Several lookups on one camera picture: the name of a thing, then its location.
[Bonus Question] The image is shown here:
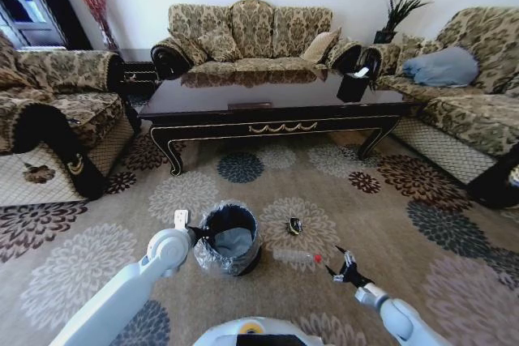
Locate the black tissue box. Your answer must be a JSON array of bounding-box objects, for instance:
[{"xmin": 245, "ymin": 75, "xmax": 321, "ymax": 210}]
[{"xmin": 336, "ymin": 65, "xmax": 372, "ymax": 104}]

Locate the green plant in black pot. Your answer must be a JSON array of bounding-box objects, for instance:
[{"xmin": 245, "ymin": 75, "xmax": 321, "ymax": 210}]
[{"xmin": 372, "ymin": 0, "xmax": 438, "ymax": 45}]

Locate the floral patterned pillow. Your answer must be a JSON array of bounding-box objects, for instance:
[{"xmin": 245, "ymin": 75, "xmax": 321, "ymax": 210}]
[{"xmin": 196, "ymin": 20, "xmax": 244, "ymax": 65}]

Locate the dark small side table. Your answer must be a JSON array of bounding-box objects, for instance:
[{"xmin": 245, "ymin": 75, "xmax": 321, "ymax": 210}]
[{"xmin": 120, "ymin": 59, "xmax": 164, "ymax": 109}]

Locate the black round trash bin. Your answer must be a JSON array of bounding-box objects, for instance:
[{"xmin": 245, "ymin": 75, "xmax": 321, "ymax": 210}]
[{"xmin": 193, "ymin": 199, "xmax": 263, "ymax": 278}]

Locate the beige pillow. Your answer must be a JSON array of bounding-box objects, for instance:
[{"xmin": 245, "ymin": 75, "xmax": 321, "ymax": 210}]
[{"xmin": 301, "ymin": 27, "xmax": 343, "ymax": 66}]

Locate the floral armchair dark trim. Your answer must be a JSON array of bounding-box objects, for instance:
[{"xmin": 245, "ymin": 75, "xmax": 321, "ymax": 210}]
[{"xmin": 0, "ymin": 28, "xmax": 141, "ymax": 207}]

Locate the white robot front shell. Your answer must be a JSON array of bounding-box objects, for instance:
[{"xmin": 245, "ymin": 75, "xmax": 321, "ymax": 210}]
[{"xmin": 191, "ymin": 317, "xmax": 326, "ymax": 346}]

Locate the clear plastic bottle red cap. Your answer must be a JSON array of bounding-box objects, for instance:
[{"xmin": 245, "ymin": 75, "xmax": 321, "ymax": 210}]
[{"xmin": 272, "ymin": 248, "xmax": 324, "ymax": 272}]

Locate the dark wooden coffee table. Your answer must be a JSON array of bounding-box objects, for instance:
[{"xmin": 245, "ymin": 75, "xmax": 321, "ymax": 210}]
[{"xmin": 137, "ymin": 67, "xmax": 411, "ymax": 177}]

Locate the clear plastic bin liner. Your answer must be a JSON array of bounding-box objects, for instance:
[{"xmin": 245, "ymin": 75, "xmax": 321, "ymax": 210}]
[{"xmin": 192, "ymin": 199, "xmax": 261, "ymax": 278}]

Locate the blue-grey cushion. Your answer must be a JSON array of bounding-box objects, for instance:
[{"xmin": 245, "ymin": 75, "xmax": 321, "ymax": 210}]
[{"xmin": 401, "ymin": 45, "xmax": 480, "ymax": 88}]

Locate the floral sofa with blue cushion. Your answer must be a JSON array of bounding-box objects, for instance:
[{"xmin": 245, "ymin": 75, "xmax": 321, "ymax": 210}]
[{"xmin": 363, "ymin": 6, "xmax": 519, "ymax": 210}]

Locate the floral three-seat sofa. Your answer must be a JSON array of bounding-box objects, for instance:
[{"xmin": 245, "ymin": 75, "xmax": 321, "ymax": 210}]
[{"xmin": 150, "ymin": 0, "xmax": 364, "ymax": 81}]

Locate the floral patterned rug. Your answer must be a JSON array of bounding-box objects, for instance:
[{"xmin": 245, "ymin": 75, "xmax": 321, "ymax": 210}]
[{"xmin": 0, "ymin": 129, "xmax": 519, "ymax": 346}]

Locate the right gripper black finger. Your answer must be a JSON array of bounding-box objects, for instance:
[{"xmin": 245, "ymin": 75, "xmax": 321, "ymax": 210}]
[
  {"xmin": 324, "ymin": 263, "xmax": 348, "ymax": 284},
  {"xmin": 334, "ymin": 244, "xmax": 358, "ymax": 271}
]

